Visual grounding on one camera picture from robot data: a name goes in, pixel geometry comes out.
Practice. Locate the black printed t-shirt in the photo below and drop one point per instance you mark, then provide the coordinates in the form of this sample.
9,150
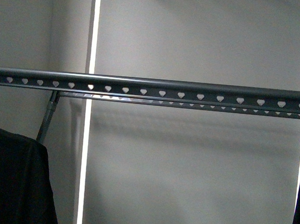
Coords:
26,196

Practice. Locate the dark perforated front rack rail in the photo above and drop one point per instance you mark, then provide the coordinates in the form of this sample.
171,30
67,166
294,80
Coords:
218,94

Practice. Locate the dark perforated rack rail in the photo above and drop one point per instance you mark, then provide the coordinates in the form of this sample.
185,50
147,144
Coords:
218,94
181,105

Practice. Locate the dark perforated rear rack rail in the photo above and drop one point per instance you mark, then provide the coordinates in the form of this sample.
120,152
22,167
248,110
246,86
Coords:
181,105

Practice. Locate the dark rack side frame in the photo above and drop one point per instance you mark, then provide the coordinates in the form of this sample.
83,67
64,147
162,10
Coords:
50,110

